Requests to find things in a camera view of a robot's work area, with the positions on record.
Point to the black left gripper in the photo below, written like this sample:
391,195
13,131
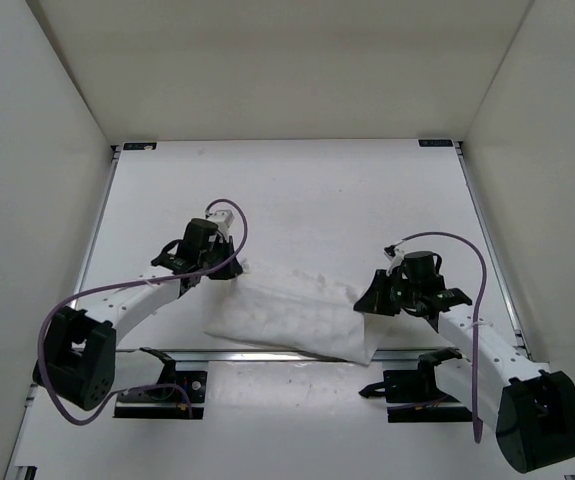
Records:
229,269

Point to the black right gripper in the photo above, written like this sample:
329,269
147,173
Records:
375,299

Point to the white pleated skirt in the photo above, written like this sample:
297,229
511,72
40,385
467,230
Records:
274,306

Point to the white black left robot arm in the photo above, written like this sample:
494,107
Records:
80,361

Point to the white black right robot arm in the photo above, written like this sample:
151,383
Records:
530,410

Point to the dark label sticker left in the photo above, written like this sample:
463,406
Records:
139,146

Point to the dark label sticker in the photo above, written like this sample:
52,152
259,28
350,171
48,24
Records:
139,146
435,143

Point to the dark label sticker right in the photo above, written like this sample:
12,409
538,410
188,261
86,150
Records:
435,143

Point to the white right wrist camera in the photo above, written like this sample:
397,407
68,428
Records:
395,255

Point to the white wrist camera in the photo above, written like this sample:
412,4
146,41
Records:
395,255
223,219

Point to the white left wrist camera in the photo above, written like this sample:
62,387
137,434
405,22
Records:
223,219

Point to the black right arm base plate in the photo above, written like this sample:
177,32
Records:
412,397

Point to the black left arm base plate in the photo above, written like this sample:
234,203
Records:
168,403

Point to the aluminium table rail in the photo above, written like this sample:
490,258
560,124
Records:
202,356

